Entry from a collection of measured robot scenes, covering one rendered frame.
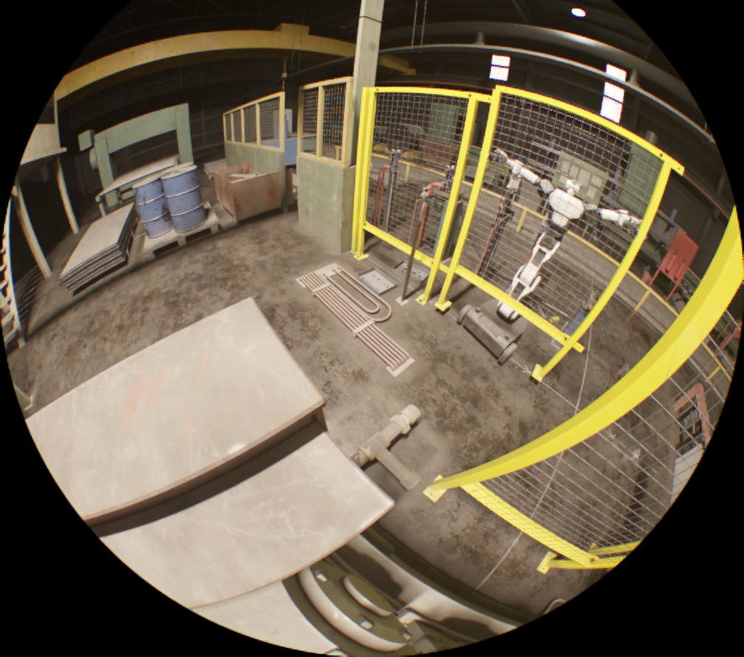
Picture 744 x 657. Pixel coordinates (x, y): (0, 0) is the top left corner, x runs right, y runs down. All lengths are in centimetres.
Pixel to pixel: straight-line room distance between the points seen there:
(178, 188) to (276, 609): 377
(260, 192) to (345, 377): 301
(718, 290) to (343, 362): 186
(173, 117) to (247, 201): 682
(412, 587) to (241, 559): 47
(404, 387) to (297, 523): 155
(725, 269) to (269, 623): 66
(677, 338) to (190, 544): 66
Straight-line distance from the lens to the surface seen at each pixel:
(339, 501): 26
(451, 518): 165
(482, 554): 178
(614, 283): 173
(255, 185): 382
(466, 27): 1182
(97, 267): 441
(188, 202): 380
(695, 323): 48
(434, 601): 73
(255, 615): 34
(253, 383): 24
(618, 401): 54
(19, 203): 718
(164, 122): 1005
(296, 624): 31
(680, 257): 851
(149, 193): 407
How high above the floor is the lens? 153
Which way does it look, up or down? 39 degrees down
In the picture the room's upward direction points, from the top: 6 degrees clockwise
